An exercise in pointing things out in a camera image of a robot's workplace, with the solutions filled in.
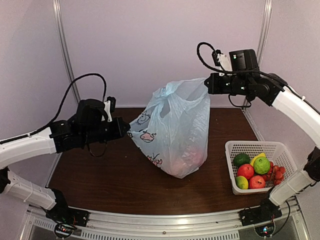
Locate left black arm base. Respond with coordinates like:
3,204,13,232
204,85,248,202
45,189,90,227

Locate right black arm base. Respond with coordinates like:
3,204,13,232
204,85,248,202
239,198,283,226

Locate black cable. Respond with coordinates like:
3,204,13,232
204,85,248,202
196,41,287,87
0,73,108,145

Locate red apple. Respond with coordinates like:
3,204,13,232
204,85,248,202
237,163,255,180
248,175,266,189

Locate large green apple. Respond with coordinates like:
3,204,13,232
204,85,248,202
253,157,271,175

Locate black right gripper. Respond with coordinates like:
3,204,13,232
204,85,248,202
205,72,251,96

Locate aluminium front rail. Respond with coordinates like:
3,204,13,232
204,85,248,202
18,198,310,240

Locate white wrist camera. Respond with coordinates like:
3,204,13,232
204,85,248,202
103,96,116,123
211,49,232,72

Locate red apple back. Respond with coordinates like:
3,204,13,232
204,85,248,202
237,163,255,180

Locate white plastic basket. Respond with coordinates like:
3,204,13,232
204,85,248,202
225,140,298,195

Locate dark green fruit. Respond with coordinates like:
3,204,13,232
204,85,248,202
233,153,251,167

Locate left black cable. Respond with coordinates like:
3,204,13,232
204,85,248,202
0,73,108,145

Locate small green yellow fruit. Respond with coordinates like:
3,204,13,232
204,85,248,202
235,176,249,190

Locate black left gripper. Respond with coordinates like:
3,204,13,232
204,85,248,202
81,116,131,145

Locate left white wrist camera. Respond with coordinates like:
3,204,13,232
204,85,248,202
103,96,116,123

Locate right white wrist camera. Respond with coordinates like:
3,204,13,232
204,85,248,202
211,49,232,72

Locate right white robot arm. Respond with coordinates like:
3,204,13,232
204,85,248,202
204,49,320,221

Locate right black cable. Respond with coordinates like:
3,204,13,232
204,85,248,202
196,41,287,87

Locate red apple front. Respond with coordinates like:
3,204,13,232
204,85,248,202
248,175,266,189

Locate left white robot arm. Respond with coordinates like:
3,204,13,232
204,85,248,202
0,96,130,222

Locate light blue plastic bag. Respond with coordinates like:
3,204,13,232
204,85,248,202
128,77,211,179

